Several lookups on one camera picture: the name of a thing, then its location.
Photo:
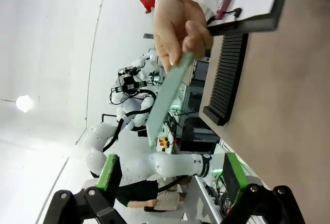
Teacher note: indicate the round ceiling lamp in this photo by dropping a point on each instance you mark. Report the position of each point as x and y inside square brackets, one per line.
[24, 103]

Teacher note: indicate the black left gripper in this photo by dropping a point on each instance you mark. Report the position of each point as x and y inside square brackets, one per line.
[129, 83]

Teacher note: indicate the black clipboard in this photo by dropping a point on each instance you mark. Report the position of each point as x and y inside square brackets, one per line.
[257, 23]

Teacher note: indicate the yellow emergency stop box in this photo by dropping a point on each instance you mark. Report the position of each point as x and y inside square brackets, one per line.
[164, 141]

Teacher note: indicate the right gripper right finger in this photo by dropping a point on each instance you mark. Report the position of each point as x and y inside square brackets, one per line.
[233, 175]

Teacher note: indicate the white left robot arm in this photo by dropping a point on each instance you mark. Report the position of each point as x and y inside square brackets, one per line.
[165, 164]

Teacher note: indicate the black slotted PCB rack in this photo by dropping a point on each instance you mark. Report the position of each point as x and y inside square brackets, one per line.
[228, 74]

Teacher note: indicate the seated person in black shirt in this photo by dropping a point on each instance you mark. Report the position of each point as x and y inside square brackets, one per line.
[139, 190]

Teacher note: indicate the person's bare hand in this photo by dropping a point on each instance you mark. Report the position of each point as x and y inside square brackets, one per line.
[172, 25]

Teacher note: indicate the green perforated PCB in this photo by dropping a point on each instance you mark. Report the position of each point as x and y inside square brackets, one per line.
[167, 100]

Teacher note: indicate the person in red top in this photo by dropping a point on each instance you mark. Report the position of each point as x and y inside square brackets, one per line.
[145, 0]

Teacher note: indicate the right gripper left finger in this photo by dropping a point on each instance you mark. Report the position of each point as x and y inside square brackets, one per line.
[109, 177]

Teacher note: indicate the dark computer monitor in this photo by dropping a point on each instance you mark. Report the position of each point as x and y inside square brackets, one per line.
[201, 69]

